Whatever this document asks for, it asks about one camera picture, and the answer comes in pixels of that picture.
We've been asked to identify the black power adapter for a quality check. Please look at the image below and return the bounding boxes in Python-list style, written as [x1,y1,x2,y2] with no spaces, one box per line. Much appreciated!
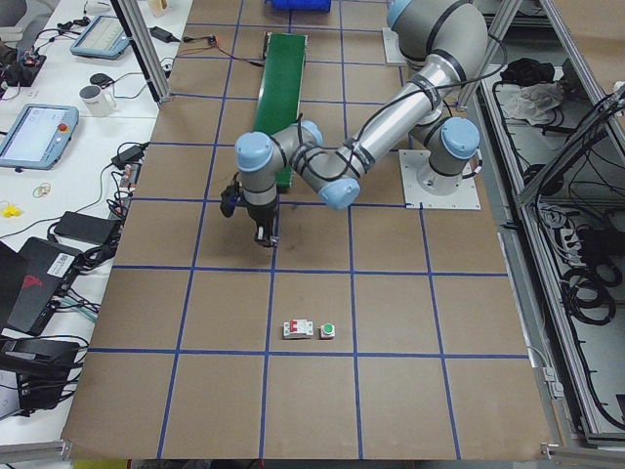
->
[53,211,120,245]

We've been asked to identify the black computer mouse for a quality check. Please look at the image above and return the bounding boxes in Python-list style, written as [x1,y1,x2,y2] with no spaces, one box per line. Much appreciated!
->
[90,73,115,89]

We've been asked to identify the teach pendant near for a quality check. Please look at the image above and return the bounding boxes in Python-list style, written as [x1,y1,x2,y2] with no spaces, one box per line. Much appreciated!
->
[1,104,79,170]

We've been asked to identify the teach pendant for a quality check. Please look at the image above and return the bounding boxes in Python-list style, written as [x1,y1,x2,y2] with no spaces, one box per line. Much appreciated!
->
[69,15,130,60]
[1,104,79,170]

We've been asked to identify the teach pendant far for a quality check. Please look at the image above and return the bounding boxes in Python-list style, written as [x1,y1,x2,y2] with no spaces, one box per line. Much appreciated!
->
[69,15,130,60]

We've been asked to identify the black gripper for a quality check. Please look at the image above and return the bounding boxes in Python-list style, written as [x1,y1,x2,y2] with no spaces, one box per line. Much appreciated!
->
[247,202,278,247]

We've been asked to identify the red black conveyor cable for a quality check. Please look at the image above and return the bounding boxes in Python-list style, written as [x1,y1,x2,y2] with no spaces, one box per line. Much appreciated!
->
[182,34,268,68]

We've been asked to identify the blue plastic bin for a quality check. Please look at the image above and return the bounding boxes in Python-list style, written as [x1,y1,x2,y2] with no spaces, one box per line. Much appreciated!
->
[268,0,332,13]

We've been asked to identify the green push button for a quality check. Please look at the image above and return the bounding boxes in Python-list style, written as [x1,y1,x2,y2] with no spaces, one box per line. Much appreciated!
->
[319,322,336,340]

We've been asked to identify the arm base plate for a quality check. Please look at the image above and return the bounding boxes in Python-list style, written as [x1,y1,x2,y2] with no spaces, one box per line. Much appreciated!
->
[399,149,481,210]
[382,27,406,66]

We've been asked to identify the white circuit breaker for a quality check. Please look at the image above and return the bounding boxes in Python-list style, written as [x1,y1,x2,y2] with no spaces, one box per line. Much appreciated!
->
[282,319,314,340]

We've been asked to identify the white mug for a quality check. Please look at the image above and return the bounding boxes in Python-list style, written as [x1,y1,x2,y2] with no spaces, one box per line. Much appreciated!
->
[79,85,116,117]

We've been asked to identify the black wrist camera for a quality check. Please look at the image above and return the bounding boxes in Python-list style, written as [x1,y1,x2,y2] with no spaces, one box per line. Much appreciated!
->
[220,181,242,218]

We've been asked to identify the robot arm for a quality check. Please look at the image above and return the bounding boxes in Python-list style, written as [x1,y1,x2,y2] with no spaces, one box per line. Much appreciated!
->
[220,1,488,247]

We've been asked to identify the green conveyor belt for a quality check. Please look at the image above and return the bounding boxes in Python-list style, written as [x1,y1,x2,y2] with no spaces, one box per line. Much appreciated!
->
[251,31,309,194]

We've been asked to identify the aluminium frame post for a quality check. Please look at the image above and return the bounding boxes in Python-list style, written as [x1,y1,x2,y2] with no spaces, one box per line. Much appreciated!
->
[110,0,171,105]

